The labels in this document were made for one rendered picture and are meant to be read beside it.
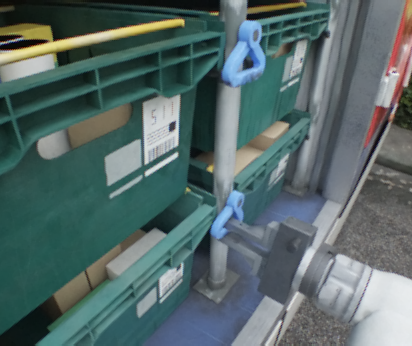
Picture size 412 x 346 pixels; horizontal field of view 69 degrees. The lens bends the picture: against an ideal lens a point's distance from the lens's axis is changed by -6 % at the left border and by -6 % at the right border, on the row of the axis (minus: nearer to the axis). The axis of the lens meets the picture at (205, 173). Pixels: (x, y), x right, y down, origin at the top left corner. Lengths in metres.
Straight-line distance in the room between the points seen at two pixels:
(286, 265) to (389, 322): 0.16
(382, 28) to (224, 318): 0.72
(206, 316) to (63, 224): 0.42
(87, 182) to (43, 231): 0.06
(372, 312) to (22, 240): 0.43
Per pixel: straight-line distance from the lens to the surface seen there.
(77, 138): 0.49
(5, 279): 0.35
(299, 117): 0.89
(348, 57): 0.89
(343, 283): 0.49
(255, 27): 0.43
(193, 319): 0.69
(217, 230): 0.53
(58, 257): 0.37
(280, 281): 0.53
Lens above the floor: 1.24
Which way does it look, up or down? 34 degrees down
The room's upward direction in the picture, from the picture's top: 1 degrees clockwise
